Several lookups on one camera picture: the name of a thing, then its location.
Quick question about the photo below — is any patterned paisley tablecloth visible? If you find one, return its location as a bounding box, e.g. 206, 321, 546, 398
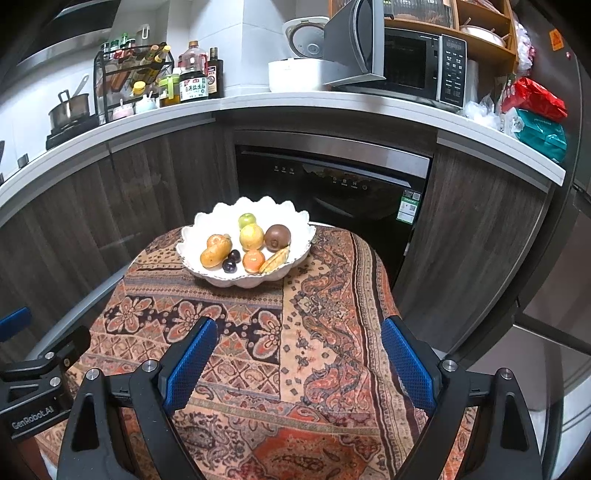
34, 224, 479, 480

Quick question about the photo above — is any white scalloped fruit bowl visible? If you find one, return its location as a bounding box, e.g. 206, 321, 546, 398
176, 196, 317, 289

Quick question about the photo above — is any white plastic bag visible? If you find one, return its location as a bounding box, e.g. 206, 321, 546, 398
462, 95, 502, 131

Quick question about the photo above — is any wooden shelf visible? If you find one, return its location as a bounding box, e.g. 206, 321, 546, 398
325, 1, 517, 76

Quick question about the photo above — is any white rice cooker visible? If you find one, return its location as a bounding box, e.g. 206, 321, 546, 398
267, 16, 329, 93

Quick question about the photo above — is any orange tangerine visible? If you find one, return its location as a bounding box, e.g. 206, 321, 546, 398
206, 234, 225, 248
242, 249, 266, 274

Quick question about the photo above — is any steel saucepan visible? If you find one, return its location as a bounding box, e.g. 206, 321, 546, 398
48, 75, 90, 134

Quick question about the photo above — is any dark plum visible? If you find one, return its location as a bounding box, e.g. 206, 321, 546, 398
222, 258, 236, 273
228, 250, 242, 262

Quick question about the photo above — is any teal snack bag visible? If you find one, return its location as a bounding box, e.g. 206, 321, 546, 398
504, 108, 568, 164

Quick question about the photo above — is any dark sauce bottle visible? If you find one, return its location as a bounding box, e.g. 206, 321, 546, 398
207, 47, 224, 98

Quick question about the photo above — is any green lidded oil bottle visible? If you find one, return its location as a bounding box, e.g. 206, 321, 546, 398
158, 68, 180, 107

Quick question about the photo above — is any large soy sauce bottle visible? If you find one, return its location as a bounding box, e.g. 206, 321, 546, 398
179, 40, 208, 103

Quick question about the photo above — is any brown kiwi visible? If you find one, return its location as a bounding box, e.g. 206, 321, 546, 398
264, 224, 291, 252

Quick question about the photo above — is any small banana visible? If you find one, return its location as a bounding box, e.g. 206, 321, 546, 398
259, 246, 290, 274

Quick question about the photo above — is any red snack bag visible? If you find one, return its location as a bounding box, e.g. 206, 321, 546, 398
501, 77, 568, 123

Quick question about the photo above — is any built-in black dishwasher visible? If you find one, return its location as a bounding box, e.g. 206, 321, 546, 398
235, 130, 431, 282

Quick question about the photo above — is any black spice rack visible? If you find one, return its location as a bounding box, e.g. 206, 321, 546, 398
93, 38, 174, 124

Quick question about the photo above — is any yellow cap jar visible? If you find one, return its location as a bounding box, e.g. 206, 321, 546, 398
132, 81, 146, 97

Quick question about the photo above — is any silver microwave oven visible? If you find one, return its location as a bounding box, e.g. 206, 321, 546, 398
322, 1, 468, 111

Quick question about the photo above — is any yellow lemon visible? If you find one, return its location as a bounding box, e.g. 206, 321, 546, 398
239, 223, 264, 251

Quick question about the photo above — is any yellow mango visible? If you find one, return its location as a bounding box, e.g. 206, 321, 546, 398
200, 235, 232, 269

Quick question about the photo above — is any gas stove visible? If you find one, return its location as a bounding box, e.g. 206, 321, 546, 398
45, 115, 100, 150

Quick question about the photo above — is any green apple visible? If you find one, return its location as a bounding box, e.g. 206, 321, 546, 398
238, 213, 256, 229

